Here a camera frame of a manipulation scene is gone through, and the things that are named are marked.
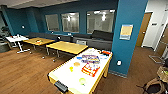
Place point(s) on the white pillar outlet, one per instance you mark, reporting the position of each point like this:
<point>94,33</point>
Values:
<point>119,62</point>

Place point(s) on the dark armchair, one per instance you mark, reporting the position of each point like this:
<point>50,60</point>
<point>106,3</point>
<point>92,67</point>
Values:
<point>2,40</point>

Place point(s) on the long yellow wooden table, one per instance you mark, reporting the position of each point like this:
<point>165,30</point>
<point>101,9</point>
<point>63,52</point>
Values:
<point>66,47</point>
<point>30,42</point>

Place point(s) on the yellow-legged white gaming table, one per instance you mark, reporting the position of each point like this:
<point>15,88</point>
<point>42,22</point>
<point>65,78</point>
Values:
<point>66,80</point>

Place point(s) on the long dark wall bench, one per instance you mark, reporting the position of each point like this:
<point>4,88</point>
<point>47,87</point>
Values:
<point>50,36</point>

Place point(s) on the interior glass window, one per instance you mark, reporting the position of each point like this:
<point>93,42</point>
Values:
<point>100,21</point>
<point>70,22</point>
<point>52,22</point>

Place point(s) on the dark grey sofa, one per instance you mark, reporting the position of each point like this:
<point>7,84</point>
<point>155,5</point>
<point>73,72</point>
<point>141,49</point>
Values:
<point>100,40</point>

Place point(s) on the small white table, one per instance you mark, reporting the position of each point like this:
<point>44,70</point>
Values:
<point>16,38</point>

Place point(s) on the small red flat box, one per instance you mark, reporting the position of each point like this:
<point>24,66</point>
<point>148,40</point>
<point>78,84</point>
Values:
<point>106,52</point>

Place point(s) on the brown backpack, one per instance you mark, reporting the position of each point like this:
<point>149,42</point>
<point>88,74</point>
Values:
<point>155,85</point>

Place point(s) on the green plastic bowl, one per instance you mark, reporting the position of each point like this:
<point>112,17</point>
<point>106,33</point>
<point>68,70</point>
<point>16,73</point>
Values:
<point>82,81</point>

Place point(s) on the small red tabletop object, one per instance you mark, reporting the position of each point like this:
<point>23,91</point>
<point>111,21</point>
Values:
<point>38,40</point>

